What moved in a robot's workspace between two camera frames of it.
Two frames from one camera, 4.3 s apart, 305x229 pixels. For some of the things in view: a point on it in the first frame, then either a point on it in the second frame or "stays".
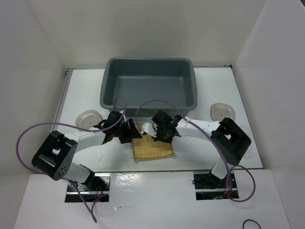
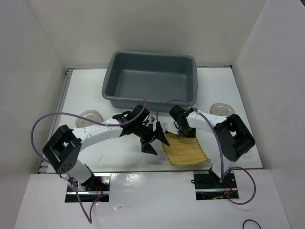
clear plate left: (87, 119) stays
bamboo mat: (147, 148) → (184, 151)
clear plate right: (219, 111) stays
